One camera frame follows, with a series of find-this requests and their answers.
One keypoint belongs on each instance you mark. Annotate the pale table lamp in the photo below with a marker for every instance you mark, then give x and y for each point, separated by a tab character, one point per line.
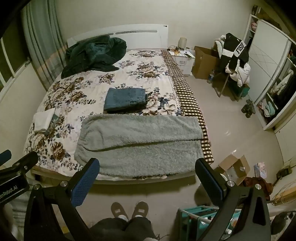
182	43

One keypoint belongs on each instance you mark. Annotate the white nightstand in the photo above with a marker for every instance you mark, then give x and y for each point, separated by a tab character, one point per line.
185	61

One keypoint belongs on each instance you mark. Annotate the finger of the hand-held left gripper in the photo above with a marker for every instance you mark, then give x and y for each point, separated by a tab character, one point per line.
5	155
24	162

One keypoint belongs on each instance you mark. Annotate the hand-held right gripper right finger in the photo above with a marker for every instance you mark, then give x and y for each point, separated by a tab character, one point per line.
210	184

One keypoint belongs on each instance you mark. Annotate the person's right leg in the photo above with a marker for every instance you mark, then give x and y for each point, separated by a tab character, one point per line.
138	228

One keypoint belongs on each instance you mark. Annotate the bed with floral sheet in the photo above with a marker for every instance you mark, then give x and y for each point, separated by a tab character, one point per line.
92	81

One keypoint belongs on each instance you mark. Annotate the brown checked blanket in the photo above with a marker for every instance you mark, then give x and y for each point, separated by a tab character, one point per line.
187	92

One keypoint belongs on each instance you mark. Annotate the plastic water bottle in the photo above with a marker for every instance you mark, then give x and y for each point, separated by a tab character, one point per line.
210	77

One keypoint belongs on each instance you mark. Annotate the large brown cardboard box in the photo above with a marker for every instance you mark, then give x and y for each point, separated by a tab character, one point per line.
203	61

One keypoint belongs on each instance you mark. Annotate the person's leg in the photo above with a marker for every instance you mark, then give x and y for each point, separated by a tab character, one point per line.
108	228
138	228

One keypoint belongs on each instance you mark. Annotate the person's right slipper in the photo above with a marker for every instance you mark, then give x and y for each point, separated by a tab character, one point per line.
140	208

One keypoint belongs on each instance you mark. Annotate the folded blue jeans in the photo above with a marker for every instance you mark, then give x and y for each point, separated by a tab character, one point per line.
126	98

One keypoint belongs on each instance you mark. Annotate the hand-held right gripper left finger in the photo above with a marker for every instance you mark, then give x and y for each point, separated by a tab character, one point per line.
85	184

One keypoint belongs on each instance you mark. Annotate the pair of dark slippers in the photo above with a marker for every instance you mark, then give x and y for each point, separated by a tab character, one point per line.
248	109

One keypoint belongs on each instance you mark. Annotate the pink tissue pack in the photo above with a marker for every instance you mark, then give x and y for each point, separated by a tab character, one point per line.
259	171

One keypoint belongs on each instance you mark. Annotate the grey fleece pants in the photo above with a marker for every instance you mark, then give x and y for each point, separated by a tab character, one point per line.
143	143

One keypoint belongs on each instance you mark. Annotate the person's left slipper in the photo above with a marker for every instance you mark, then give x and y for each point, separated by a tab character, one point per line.
119	209

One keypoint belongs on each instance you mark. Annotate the window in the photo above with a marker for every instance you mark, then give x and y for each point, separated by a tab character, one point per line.
11	58

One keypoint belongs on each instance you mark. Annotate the dark green blanket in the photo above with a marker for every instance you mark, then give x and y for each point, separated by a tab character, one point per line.
94	53

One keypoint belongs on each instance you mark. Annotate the person's slipper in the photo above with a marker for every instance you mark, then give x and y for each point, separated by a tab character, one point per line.
119	209
140	208

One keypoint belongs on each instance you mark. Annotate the small open cardboard box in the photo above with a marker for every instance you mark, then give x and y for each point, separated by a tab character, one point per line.
233	171

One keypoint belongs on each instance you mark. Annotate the chair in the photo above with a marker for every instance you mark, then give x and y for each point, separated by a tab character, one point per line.
222	84

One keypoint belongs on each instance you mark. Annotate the white wardrobe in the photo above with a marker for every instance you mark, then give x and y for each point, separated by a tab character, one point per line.
268	69

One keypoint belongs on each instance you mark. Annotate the black and white jacket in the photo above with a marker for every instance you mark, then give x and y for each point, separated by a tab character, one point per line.
233	49

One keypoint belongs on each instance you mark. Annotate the white folded cloth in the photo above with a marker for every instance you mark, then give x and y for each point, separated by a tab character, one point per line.
42	119

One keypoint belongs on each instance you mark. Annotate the brown crumpled cloth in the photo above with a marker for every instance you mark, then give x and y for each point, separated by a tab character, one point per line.
259	185

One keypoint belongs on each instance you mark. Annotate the white headboard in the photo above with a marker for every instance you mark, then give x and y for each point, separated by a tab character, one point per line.
143	34

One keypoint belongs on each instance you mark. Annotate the person's left leg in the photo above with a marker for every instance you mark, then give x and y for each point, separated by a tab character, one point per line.
108	228

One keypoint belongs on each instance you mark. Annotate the teal storage cart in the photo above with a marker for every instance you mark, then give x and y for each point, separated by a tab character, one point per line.
192	220

